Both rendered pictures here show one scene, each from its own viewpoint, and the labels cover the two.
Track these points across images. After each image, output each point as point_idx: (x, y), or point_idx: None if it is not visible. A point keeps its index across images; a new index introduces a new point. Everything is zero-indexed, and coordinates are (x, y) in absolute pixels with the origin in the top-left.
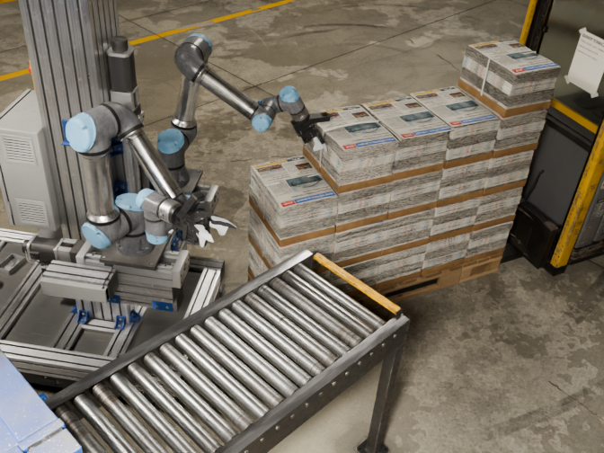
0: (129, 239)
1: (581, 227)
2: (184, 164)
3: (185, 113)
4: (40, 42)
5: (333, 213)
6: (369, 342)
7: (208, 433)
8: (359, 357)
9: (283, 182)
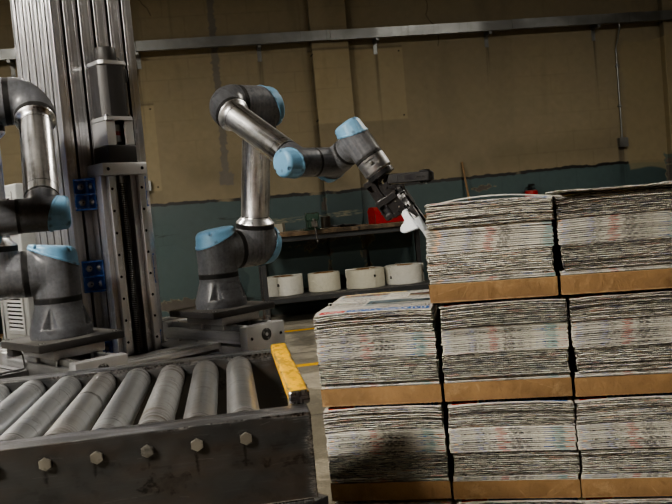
0: (36, 308)
1: None
2: (231, 275)
3: (246, 203)
4: (24, 60)
5: (430, 349)
6: (159, 425)
7: None
8: (97, 436)
9: (362, 302)
